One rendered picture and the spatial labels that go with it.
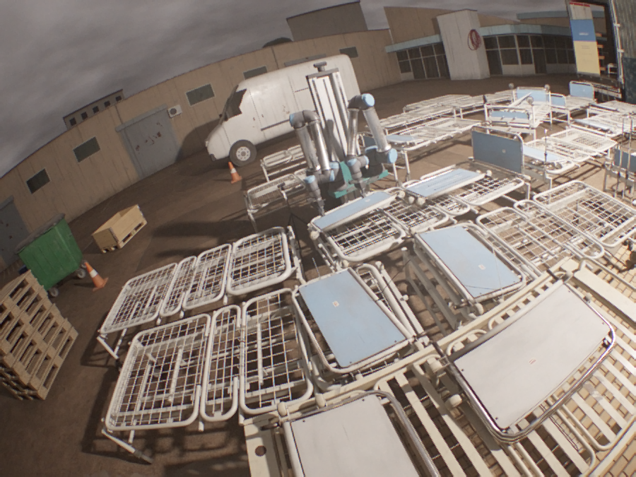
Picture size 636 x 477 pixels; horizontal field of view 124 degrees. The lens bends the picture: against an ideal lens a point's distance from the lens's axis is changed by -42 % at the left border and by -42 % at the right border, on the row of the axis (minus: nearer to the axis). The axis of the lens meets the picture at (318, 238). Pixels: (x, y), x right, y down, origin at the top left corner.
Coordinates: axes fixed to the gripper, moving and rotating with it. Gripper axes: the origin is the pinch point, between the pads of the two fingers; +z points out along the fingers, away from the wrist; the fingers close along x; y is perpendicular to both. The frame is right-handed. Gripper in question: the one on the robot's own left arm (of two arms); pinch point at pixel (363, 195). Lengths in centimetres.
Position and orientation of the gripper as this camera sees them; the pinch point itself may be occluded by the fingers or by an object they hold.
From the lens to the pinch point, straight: 265.7
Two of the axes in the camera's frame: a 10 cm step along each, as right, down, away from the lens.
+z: 3.5, 8.9, 3.1
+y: 8.8, -4.2, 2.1
